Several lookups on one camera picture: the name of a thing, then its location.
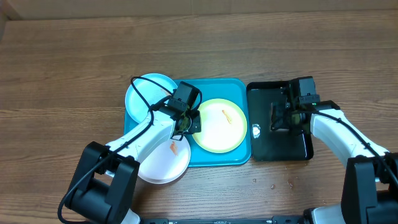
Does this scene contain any yellow plate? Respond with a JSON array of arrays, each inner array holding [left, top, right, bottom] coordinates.
[[193, 98, 248, 153]]

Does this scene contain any light blue plate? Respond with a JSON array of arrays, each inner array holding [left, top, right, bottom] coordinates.
[[125, 73, 177, 123]]

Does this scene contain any green orange sponge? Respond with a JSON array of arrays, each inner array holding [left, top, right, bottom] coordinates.
[[270, 102, 275, 129]]

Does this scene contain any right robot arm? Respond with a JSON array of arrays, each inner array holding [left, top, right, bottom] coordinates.
[[270, 88, 397, 224]]

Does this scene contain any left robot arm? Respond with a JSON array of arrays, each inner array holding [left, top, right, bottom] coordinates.
[[57, 96, 200, 223]]

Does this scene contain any black water tray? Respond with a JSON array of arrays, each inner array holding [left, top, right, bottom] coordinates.
[[246, 81, 313, 161]]

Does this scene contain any teal plastic tray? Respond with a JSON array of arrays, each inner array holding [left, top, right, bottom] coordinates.
[[123, 77, 252, 168]]

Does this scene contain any white pink plate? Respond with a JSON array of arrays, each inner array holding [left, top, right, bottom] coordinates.
[[138, 137, 191, 184]]

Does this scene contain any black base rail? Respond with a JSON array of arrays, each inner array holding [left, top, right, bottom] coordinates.
[[139, 215, 312, 224]]

